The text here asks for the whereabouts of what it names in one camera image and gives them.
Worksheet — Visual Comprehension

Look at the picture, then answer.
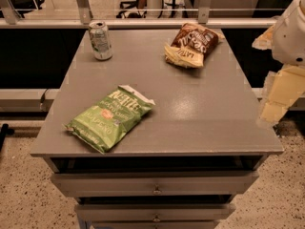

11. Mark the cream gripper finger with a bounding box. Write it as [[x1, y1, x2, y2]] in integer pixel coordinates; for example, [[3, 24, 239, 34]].
[[252, 26, 275, 51], [256, 64, 305, 127]]

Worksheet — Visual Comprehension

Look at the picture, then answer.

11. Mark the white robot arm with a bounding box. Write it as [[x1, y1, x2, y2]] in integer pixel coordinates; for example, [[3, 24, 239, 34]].
[[252, 0, 305, 127]]

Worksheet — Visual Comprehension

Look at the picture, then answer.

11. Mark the brown and cream chips bag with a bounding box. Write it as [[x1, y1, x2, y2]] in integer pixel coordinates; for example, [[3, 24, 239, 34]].
[[164, 23, 225, 68]]

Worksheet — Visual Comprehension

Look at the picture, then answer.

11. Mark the grey drawer cabinet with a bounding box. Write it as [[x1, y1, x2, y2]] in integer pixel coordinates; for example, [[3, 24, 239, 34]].
[[31, 30, 282, 229]]

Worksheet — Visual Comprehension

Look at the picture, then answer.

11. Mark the black office chair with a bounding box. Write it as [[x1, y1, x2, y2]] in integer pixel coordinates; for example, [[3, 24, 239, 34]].
[[116, 0, 147, 18]]

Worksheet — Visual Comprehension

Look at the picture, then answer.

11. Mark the green kettle chips bag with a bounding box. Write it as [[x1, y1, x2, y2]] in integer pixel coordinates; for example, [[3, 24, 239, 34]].
[[65, 85, 155, 154]]

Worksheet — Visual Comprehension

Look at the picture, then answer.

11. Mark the grey drawer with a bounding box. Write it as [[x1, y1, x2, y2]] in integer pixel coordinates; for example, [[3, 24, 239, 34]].
[[51, 171, 259, 198], [75, 204, 235, 222]]

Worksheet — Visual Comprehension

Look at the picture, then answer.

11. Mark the top grey drawer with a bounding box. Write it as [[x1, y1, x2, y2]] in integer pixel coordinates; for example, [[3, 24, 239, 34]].
[[51, 171, 259, 198]]

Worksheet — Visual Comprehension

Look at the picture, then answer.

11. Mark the metal railing frame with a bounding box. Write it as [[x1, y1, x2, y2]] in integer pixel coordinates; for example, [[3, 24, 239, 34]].
[[0, 0, 278, 29]]

